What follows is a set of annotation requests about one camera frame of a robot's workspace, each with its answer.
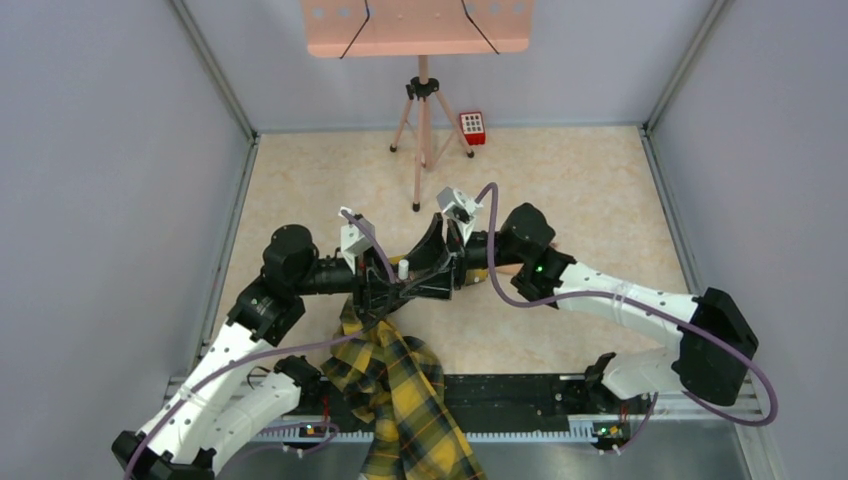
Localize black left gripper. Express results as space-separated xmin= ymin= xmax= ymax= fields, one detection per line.
xmin=293 ymin=245 xmax=412 ymax=312

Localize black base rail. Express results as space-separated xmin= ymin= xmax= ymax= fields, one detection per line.
xmin=254 ymin=374 xmax=736 ymax=450

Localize yellow plaid shirt sleeve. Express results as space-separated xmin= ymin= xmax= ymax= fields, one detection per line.
xmin=320 ymin=297 xmax=486 ymax=479

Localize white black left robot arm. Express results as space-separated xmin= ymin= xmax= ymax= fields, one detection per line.
xmin=112 ymin=219 xmax=434 ymax=479

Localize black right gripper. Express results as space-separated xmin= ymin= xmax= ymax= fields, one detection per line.
xmin=395 ymin=213 xmax=529 ymax=300

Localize mannequin hand painted nails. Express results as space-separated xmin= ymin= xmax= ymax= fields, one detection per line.
xmin=494 ymin=250 xmax=537 ymax=276

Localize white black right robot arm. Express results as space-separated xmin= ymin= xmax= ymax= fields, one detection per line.
xmin=405 ymin=203 xmax=759 ymax=412

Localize red keypad box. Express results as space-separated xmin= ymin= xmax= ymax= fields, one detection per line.
xmin=458 ymin=111 xmax=487 ymax=146

